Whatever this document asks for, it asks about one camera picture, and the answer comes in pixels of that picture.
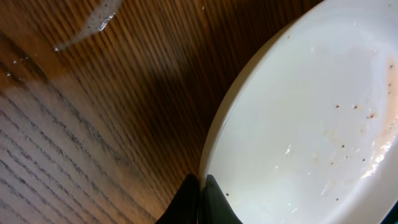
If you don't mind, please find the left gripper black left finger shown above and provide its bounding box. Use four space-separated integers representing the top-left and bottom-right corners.
155 174 199 224

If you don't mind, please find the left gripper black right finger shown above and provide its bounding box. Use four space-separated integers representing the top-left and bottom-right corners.
201 175 242 224

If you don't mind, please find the white plate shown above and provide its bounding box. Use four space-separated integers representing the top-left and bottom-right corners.
199 0 397 223

